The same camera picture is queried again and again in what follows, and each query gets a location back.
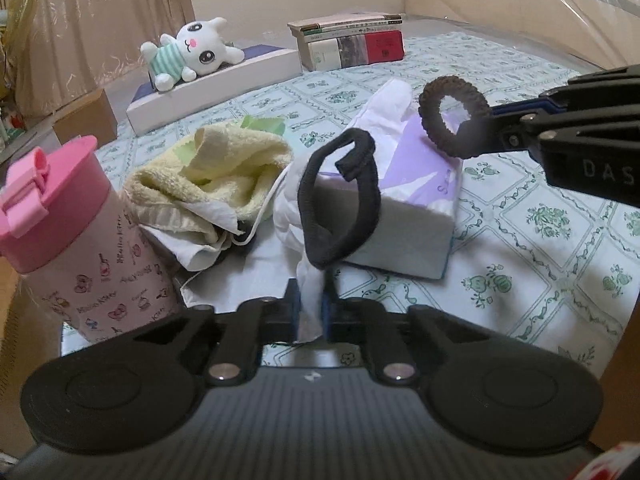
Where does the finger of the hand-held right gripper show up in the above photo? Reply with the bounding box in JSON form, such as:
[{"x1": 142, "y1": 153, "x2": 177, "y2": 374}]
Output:
[
  {"x1": 492, "y1": 65, "x2": 640, "y2": 117},
  {"x1": 465, "y1": 105, "x2": 640, "y2": 159}
]

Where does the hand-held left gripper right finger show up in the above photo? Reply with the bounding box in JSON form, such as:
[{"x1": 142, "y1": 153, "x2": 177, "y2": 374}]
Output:
[{"x1": 320, "y1": 280, "x2": 501, "y2": 387}]

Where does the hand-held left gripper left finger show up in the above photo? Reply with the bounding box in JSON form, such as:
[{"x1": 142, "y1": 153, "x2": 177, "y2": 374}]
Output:
[{"x1": 122, "y1": 280, "x2": 301, "y2": 387}]

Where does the brown hair tie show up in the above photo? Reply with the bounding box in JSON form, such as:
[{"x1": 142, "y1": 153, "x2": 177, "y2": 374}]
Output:
[{"x1": 418, "y1": 76, "x2": 493, "y2": 159}]

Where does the white sock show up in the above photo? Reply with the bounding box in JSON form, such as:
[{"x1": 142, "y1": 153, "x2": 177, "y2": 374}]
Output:
[{"x1": 272, "y1": 167, "x2": 331, "y2": 346}]

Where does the purple white tissue pack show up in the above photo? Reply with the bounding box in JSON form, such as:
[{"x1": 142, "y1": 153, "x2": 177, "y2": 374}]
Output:
[{"x1": 312, "y1": 78, "x2": 463, "y2": 281}]

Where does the black headband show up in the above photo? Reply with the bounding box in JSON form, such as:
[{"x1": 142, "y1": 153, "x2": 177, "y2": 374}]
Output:
[{"x1": 297, "y1": 128, "x2": 383, "y2": 270}]

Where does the clear plastic sheet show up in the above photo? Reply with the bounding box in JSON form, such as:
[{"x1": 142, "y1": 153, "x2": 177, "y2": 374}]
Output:
[{"x1": 404, "y1": 0, "x2": 640, "y2": 72}]

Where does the white face mask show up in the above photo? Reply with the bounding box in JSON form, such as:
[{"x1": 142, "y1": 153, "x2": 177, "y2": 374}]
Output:
[{"x1": 137, "y1": 167, "x2": 293, "y2": 273}]

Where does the red book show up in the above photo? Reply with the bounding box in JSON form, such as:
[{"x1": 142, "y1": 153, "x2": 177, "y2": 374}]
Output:
[{"x1": 364, "y1": 30, "x2": 404, "y2": 65}]

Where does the grey book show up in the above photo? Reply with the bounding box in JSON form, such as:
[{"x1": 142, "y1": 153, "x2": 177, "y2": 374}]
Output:
[{"x1": 339, "y1": 35, "x2": 368, "y2": 68}]

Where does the yellow towel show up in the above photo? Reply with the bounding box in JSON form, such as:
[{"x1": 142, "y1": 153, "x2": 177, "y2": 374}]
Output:
[{"x1": 122, "y1": 125, "x2": 293, "y2": 233}]

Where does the thin white spine book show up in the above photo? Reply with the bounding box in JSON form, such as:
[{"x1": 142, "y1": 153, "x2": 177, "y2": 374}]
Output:
[{"x1": 300, "y1": 22, "x2": 403, "y2": 42}]

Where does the pink lidded printed bottle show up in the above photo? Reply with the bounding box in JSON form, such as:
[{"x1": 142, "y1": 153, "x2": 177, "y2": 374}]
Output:
[{"x1": 0, "y1": 135, "x2": 183, "y2": 346}]

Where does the long white blue box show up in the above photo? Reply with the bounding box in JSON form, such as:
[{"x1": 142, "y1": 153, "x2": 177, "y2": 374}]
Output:
[{"x1": 125, "y1": 45, "x2": 302, "y2": 136}]

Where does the large cardboard box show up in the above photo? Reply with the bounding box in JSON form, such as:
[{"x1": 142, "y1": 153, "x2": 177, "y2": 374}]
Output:
[{"x1": 0, "y1": 260, "x2": 63, "y2": 461}]

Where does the white plush bunny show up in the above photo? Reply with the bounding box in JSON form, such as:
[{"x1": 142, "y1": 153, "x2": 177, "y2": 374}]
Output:
[{"x1": 140, "y1": 16, "x2": 246, "y2": 92}]

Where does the small closed cardboard box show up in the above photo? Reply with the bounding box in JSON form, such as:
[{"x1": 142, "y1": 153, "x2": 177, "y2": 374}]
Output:
[{"x1": 52, "y1": 89, "x2": 118, "y2": 146}]

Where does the red white packet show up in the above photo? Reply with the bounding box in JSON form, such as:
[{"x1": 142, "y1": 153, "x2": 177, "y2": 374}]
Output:
[{"x1": 582, "y1": 442, "x2": 640, "y2": 480}]

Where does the beige curtain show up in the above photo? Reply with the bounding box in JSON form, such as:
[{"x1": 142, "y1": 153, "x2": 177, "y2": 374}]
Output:
[{"x1": 0, "y1": 0, "x2": 196, "y2": 116}]

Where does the yellow plastic covered fan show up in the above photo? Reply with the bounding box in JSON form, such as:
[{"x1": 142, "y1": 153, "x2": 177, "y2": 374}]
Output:
[{"x1": 0, "y1": 0, "x2": 41, "y2": 106}]

